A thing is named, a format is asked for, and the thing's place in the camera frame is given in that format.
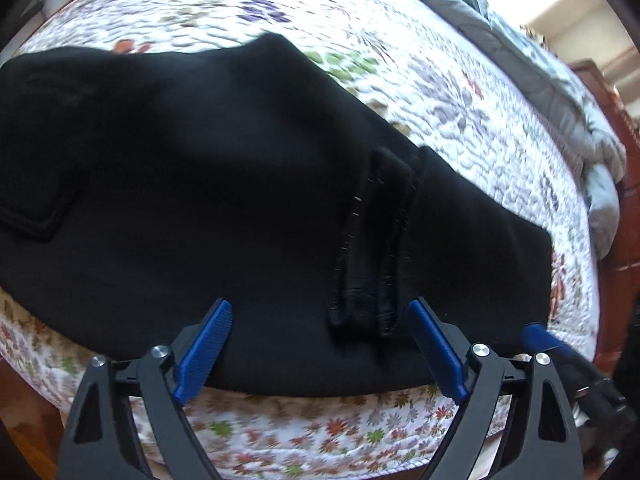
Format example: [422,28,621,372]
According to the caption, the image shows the black pants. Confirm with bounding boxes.
[0,32,556,398]

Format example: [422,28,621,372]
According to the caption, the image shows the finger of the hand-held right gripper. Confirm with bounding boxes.
[520,322,598,386]

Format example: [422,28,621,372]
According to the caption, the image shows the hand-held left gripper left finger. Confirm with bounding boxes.
[57,298,234,480]

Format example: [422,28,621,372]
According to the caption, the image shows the red-brown wooden headboard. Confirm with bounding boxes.
[570,57,640,376]

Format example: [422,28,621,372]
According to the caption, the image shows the floral quilted bedspread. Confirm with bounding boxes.
[0,0,601,480]

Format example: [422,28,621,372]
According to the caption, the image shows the grey comforter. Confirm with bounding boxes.
[360,0,628,261]

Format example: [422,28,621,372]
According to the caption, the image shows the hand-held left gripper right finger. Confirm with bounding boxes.
[407,297,583,480]

